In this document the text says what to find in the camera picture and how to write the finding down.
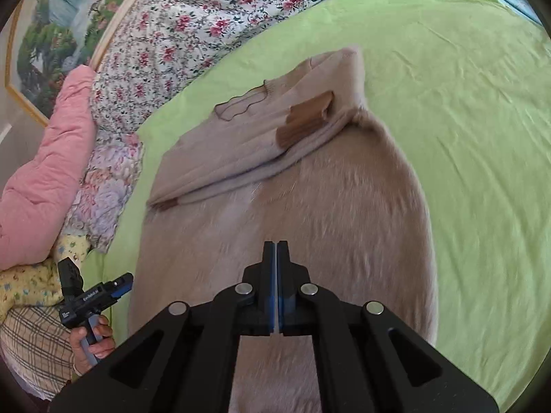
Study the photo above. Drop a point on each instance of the white red-flowered quilt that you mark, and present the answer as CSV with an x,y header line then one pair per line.
x,y
193,26

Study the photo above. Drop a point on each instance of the blue cloth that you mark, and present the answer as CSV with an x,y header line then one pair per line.
x,y
523,6

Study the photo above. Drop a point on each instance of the framed landscape painting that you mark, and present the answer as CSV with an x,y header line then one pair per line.
x,y
51,38

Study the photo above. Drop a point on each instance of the yellow cartoon print cloth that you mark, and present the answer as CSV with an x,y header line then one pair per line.
x,y
26,284

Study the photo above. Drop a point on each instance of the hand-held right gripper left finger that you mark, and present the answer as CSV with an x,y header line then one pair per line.
x,y
270,275

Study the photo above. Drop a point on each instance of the person's left hand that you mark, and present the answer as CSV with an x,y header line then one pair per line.
x,y
81,355

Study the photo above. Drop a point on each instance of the plaid cloth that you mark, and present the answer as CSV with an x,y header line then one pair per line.
x,y
38,344

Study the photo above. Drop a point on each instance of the green bed sheet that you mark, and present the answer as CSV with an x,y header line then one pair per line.
x,y
473,137

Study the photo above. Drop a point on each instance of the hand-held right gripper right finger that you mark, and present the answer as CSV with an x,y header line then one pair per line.
x,y
282,275

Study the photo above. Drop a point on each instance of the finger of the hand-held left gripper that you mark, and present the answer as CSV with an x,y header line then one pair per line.
x,y
121,287

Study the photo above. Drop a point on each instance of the pastel floral pillow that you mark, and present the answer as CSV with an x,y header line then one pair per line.
x,y
107,189

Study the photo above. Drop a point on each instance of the beige knit sweater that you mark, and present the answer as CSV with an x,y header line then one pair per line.
x,y
301,206

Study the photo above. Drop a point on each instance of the pink quilt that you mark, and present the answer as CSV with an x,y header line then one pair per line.
x,y
47,172

